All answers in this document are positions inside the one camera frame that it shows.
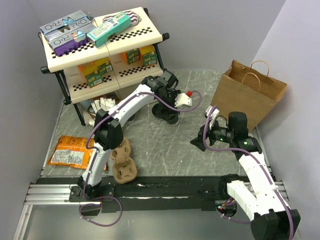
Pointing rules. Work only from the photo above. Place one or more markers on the cardboard cup carrier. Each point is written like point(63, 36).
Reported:
point(124, 167)

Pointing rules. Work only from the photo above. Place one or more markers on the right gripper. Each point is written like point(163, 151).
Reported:
point(198, 141)

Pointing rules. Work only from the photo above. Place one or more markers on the orange green box right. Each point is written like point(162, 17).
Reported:
point(131, 56)

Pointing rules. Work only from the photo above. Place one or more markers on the orange snack bag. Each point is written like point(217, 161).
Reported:
point(71, 151)

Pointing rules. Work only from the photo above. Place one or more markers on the stacked paper cup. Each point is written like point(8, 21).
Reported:
point(131, 119)

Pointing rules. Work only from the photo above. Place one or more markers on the purple wavy round pack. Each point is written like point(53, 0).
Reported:
point(134, 17)

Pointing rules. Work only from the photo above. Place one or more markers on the teal carton box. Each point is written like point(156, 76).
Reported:
point(115, 25)

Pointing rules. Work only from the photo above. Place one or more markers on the brown paper bag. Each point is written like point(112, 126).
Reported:
point(243, 89)

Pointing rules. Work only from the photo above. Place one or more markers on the silver blue RO box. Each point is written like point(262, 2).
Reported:
point(64, 21)

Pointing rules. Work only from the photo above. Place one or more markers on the orange green snack box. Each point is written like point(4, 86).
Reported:
point(86, 67)

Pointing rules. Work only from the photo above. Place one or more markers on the yellow green box right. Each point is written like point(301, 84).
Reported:
point(148, 55)

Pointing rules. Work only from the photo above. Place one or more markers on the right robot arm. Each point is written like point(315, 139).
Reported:
point(270, 216)

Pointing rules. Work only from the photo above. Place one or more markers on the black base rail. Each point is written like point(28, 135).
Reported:
point(144, 193)

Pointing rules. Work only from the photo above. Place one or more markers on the cream three-tier shelf rack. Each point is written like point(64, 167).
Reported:
point(122, 80)

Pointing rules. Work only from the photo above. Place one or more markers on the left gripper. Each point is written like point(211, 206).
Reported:
point(166, 113)

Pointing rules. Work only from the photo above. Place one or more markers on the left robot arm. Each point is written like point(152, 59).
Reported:
point(108, 134)

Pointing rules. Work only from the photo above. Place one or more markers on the purple RO box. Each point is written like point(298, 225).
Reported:
point(71, 39)

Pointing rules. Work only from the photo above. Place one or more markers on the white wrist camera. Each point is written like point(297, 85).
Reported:
point(211, 113)
point(182, 99)

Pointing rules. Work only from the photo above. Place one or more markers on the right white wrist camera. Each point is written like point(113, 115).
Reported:
point(211, 113)

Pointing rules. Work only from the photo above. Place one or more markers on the cup of straws and napkins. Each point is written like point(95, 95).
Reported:
point(99, 104)

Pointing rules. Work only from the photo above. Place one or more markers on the black white paper cup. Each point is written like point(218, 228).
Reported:
point(173, 120)

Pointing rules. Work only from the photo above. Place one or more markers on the yellow green snack box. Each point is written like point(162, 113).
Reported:
point(104, 66)

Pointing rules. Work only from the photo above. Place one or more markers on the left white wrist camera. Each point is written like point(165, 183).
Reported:
point(182, 99)

